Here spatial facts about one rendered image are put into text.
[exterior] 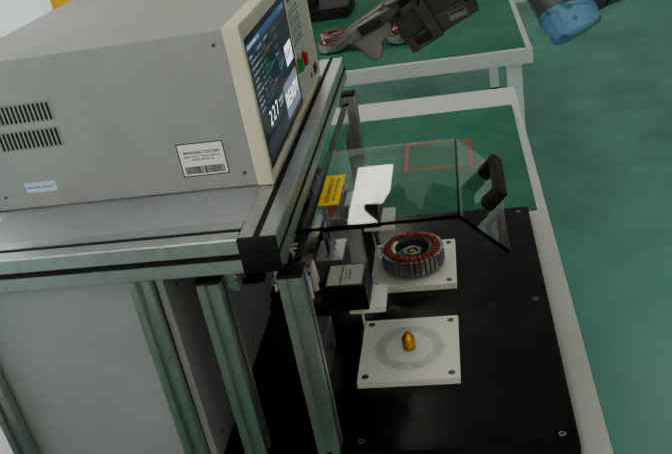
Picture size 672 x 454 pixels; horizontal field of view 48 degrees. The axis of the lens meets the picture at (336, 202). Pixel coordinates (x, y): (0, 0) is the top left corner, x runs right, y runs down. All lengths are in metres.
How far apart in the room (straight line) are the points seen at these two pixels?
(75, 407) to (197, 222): 0.33
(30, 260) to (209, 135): 0.26
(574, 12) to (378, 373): 0.58
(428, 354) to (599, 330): 1.38
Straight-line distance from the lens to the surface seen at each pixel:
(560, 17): 1.10
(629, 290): 2.67
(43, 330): 1.03
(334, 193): 1.02
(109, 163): 1.02
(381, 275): 1.36
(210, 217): 0.92
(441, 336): 1.19
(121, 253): 0.90
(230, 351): 0.96
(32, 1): 7.26
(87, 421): 1.11
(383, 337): 1.21
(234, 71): 0.91
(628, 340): 2.46
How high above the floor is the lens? 1.50
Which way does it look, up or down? 26 degrees down
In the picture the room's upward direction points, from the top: 11 degrees counter-clockwise
